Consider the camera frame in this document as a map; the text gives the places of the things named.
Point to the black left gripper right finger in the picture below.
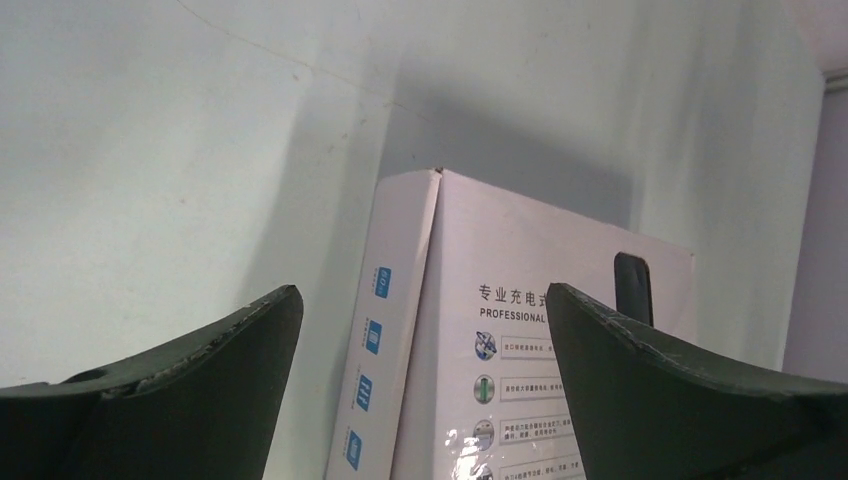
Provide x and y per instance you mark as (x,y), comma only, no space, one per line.
(647,405)

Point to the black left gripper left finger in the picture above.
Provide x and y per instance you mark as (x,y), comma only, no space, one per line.
(201,406)

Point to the white cardboard kit box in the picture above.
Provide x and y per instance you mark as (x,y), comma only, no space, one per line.
(451,372)

